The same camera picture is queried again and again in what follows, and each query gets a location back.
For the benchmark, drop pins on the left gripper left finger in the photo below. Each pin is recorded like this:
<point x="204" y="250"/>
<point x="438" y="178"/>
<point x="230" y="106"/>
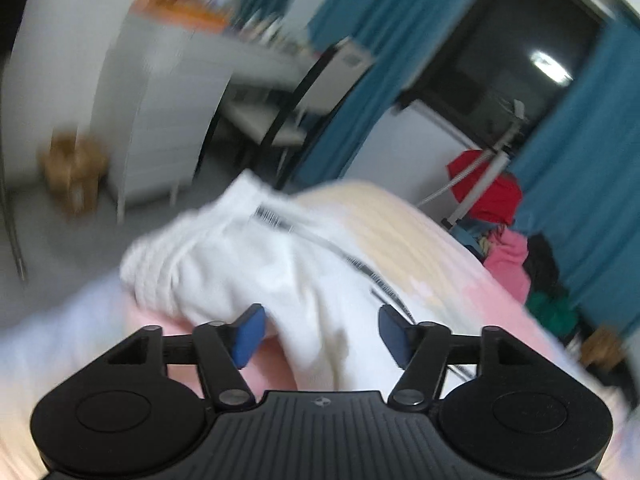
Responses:
<point x="148" y="402"/>

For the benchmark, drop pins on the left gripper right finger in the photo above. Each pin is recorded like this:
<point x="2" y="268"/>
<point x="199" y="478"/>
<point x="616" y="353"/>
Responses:
<point x="498" y="405"/>

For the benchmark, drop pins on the white knit hooded sweater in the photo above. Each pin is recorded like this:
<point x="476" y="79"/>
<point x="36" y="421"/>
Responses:
<point x="321" y="264"/>

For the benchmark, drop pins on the black clothes pile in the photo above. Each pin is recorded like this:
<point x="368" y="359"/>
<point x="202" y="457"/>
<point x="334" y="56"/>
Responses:
<point x="541" y="268"/>

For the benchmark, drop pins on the pastel tie-dye bed sheet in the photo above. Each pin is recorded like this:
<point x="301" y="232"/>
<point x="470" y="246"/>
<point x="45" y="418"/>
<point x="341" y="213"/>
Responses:
<point x="51" y="346"/>

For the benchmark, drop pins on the green garment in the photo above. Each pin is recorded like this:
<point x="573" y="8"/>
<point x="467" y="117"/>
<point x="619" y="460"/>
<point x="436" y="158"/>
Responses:
<point x="555" y="313"/>

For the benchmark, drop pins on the brown paper bag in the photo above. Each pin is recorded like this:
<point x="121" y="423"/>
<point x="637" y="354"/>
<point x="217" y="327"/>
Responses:
<point x="602" y="349"/>

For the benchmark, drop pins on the pink garment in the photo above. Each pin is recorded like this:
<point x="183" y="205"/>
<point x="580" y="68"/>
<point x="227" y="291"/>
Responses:
<point x="505" y="260"/>

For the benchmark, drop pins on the red garment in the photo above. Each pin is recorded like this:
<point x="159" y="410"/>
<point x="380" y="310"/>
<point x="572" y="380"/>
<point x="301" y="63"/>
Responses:
<point x="483" y="187"/>

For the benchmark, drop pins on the right blue curtain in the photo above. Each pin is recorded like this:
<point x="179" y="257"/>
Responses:
<point x="579" y="172"/>

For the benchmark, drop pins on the blue curtain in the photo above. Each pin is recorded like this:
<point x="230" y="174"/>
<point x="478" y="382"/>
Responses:
<point x="579" y="172"/>
<point x="401" y="35"/>

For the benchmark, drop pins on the cardboard box on floor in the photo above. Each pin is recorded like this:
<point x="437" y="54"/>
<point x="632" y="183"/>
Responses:
<point x="73" y="167"/>

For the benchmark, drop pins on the black and white chair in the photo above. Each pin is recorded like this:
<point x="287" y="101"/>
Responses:
<point x="295" y="125"/>

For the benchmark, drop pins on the white dressing desk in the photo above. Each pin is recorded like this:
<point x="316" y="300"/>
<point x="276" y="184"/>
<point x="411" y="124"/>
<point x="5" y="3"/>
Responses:
<point x="158" y="90"/>

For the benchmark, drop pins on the dark window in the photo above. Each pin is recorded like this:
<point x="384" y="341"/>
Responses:
<point x="501" y="52"/>

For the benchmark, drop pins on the left blue curtain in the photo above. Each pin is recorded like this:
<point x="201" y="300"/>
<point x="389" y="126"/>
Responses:
<point x="401" y="35"/>

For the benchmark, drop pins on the orange box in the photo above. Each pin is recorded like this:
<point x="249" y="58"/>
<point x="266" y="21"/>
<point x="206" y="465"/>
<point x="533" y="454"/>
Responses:
<point x="193" y="14"/>

